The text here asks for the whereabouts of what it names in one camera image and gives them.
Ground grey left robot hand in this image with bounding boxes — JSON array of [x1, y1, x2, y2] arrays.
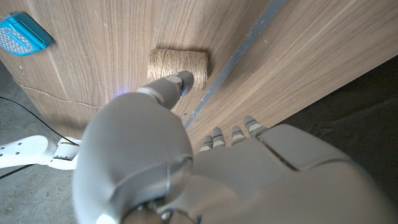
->
[[72, 70, 398, 224]]

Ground brown twine spool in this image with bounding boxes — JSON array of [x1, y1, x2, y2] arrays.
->
[[146, 48, 209, 91]]

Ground brown twine strand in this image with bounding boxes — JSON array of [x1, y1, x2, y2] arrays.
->
[[12, 79, 103, 109]]

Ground grey tape table outline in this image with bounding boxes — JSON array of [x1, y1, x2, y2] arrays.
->
[[183, 0, 287, 130]]

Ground black backdrop curtain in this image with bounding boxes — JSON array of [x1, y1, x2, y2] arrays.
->
[[273, 55, 398, 203]]

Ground white table leg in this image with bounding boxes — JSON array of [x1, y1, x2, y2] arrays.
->
[[0, 134, 83, 171]]

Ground blue oval scrubber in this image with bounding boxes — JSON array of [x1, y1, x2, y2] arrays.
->
[[0, 11, 53, 57]]

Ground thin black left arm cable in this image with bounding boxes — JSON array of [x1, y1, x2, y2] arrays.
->
[[0, 96, 80, 180]]

